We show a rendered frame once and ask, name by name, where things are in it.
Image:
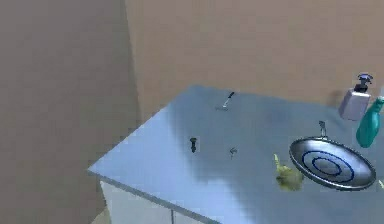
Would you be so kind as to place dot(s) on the silver soap dispenser black pump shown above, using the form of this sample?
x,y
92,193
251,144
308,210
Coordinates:
x,y
354,104

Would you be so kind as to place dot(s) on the small black pepper shaker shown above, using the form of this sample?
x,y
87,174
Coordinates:
x,y
193,144

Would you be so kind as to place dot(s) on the small grey fork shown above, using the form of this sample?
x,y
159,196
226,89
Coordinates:
x,y
233,152

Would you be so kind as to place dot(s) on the white cabinet with steel worktop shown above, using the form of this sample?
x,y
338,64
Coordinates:
x,y
173,186

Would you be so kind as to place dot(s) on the yellow-green dish sponge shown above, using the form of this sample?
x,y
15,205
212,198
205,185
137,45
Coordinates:
x,y
287,176

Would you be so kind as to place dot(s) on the grey pan with blue rings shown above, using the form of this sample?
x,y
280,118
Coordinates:
x,y
331,164

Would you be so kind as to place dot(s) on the teal spray bottle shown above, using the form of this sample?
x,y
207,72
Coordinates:
x,y
368,126

